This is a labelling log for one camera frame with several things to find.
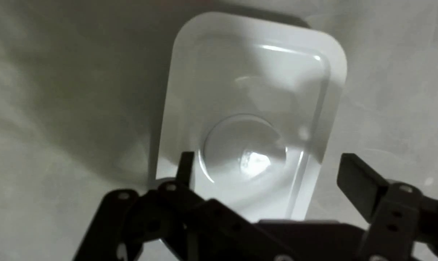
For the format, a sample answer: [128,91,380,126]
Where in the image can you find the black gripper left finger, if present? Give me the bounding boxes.
[72,151,289,261]

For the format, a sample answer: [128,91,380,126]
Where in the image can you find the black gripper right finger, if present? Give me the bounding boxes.
[335,152,438,261]

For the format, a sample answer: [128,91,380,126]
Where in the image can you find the white rectangular container lid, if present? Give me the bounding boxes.
[154,11,349,223]

